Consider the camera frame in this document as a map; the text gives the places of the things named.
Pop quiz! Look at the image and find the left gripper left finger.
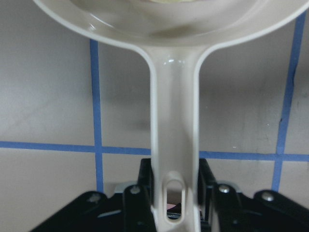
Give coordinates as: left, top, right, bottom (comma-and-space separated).
123, 158, 156, 232

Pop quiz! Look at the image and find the bin with black bag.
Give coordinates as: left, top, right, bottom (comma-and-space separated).
167, 203, 182, 220

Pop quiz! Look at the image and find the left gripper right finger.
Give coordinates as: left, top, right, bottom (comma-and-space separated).
198, 159, 254, 232

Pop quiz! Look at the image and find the beige dustpan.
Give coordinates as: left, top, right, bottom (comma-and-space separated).
36, 0, 309, 232

